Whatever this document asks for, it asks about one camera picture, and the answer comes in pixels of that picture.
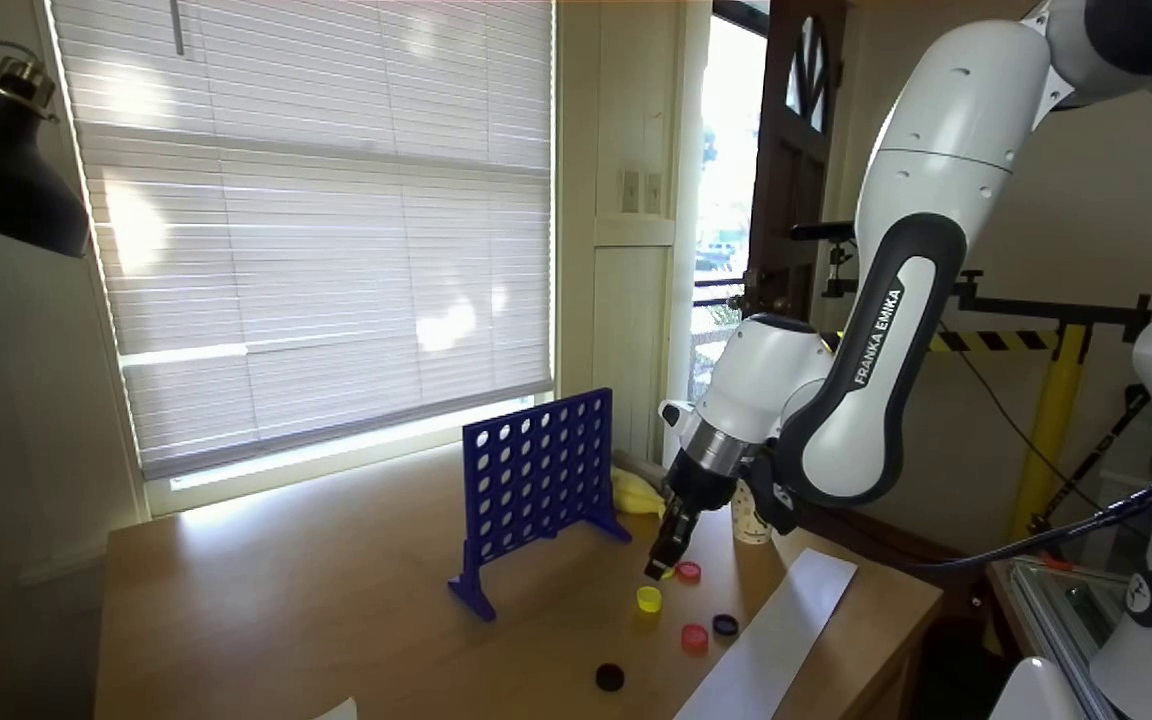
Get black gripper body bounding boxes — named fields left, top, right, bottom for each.
left=651, top=454, right=742, bottom=552

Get yellow fabric pouch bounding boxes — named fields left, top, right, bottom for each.
left=604, top=464, right=673, bottom=522

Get blue connect four grid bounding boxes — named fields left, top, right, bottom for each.
left=448, top=383, right=633, bottom=624

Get white board with hazard stripe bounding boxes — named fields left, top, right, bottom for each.
left=927, top=324, right=1072, bottom=534

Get white window blinds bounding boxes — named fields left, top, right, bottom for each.
left=43, top=0, right=560, bottom=471

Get black floor lamp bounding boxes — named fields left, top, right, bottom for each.
left=0, top=37, right=98, bottom=261

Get white wall switch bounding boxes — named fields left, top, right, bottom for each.
left=616, top=162, right=673, bottom=218

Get yellow stand post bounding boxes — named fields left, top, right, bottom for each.
left=1006, top=320, right=1097, bottom=542

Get black camera boom stand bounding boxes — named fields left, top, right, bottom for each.
left=787, top=217, right=1152, bottom=343

